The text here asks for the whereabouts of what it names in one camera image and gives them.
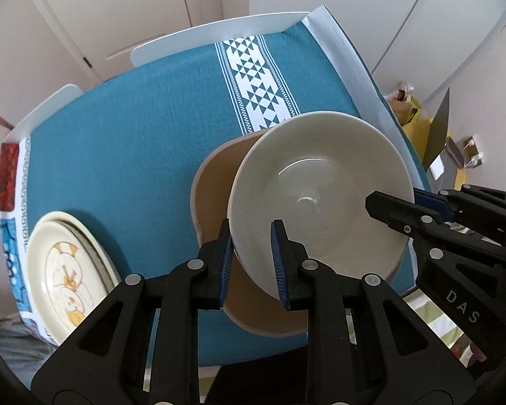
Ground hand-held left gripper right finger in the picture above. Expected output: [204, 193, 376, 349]
[271, 220, 477, 405]

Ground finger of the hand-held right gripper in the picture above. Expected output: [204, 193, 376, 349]
[365, 191, 506, 263]
[413, 184, 506, 241]

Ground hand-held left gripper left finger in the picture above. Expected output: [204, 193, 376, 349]
[30, 218, 234, 405]

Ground pink square bowl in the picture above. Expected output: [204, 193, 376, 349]
[190, 129, 405, 338]

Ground cream bowl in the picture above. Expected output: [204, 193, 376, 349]
[227, 112, 416, 300]

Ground small cream patterned plate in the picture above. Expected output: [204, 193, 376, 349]
[26, 211, 110, 344]

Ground green striped bedding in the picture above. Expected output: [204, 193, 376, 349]
[402, 289, 492, 370]

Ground grey cardboard sheet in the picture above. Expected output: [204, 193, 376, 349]
[422, 88, 452, 170]

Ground yellow bag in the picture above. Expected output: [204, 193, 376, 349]
[387, 80, 450, 165]

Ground teal patterned tablecloth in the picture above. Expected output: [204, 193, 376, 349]
[0, 21, 433, 366]

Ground white chair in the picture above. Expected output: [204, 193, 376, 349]
[6, 84, 86, 144]
[129, 9, 313, 69]

